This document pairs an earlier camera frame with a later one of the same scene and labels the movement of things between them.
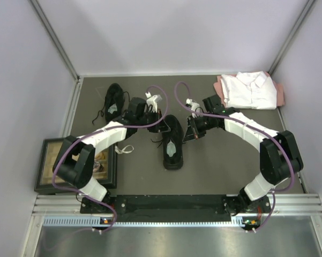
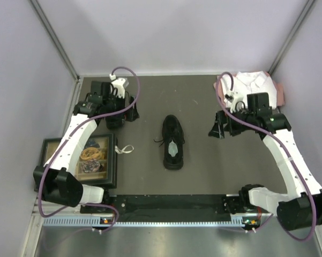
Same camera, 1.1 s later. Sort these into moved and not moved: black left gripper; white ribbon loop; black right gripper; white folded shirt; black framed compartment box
Moved: black right gripper; black left gripper
Not moved: white folded shirt; black framed compartment box; white ribbon loop
